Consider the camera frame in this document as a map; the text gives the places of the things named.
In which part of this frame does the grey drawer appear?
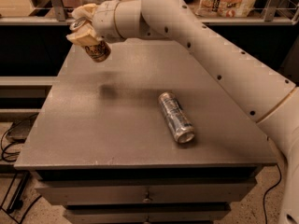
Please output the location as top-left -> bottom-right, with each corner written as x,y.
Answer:
36,178 -> 256,205
64,206 -> 230,224

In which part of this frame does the black floor cable right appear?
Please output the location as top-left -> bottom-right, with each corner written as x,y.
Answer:
263,163 -> 283,224

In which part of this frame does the orange soda can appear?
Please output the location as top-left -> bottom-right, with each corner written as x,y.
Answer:
69,18 -> 111,63

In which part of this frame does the colourful printed snack bag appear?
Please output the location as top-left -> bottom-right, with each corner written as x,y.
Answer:
195,0 -> 256,18

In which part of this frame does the upper grey drawer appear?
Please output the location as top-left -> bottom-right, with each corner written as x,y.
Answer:
36,178 -> 256,205

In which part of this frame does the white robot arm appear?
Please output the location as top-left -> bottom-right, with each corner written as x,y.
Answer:
68,0 -> 299,224

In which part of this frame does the grey power box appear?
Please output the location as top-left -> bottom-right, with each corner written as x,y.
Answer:
6,119 -> 34,143

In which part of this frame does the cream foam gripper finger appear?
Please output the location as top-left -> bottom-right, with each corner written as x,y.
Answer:
66,23 -> 102,46
72,3 -> 97,20

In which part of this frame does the black cables left floor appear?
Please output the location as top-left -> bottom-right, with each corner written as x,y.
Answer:
0,114 -> 43,224

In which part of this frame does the lower grey drawer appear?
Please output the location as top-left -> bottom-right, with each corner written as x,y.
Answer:
64,206 -> 230,224

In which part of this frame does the silver blue tall can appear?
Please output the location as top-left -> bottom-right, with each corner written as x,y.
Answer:
158,92 -> 195,144

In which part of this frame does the grey drawer cabinet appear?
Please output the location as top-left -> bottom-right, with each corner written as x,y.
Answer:
16,39 -> 276,210

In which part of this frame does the grey metal railing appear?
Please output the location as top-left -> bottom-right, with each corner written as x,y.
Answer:
0,0 -> 299,25

